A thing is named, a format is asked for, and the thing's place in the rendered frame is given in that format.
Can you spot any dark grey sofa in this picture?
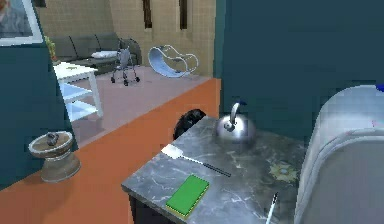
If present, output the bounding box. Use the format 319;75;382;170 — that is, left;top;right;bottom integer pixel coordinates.
49;32;143;76

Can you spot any green house plant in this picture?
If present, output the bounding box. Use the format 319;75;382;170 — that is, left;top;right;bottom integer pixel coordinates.
44;35;58;62

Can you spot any white pen with black tip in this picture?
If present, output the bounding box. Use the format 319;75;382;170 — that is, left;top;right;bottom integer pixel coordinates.
265;191;279;224

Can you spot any grey wheeled walker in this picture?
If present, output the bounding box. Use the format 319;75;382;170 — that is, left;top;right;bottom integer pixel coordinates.
110;47;141;87

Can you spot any pale blue rocking chair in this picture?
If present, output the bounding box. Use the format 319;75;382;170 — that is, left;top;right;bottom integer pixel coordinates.
147;44;200;79

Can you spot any steel spatula with black handle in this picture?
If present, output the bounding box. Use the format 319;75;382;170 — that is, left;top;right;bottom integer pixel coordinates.
160;143;232;178

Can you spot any steel kettle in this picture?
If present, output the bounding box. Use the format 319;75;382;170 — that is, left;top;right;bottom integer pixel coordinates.
213;98;258;145

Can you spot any framed wall picture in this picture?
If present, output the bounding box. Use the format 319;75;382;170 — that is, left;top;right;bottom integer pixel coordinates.
0;0;45;47

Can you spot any green sponge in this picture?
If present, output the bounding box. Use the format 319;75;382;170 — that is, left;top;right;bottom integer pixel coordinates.
165;174;211;219

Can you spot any dark narrow window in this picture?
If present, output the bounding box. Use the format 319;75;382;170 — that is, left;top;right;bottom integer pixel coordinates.
142;0;153;30
179;0;188;31

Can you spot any black round bin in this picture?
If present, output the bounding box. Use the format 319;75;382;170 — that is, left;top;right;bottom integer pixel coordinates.
172;108;207;141

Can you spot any small grey round object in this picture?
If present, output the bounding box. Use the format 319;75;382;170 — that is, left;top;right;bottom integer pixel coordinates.
46;132;60;147

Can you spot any yellow green flat object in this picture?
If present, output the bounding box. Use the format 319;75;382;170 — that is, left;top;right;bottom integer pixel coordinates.
268;161;299;184

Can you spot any white pillow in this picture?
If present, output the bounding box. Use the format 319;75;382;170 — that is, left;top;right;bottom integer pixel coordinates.
90;50;119;60

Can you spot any white shelf table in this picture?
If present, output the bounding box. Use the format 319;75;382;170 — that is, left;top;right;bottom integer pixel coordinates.
53;61;104;123

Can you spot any grey marble counter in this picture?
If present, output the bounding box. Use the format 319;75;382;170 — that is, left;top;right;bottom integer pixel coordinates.
121;115;307;224

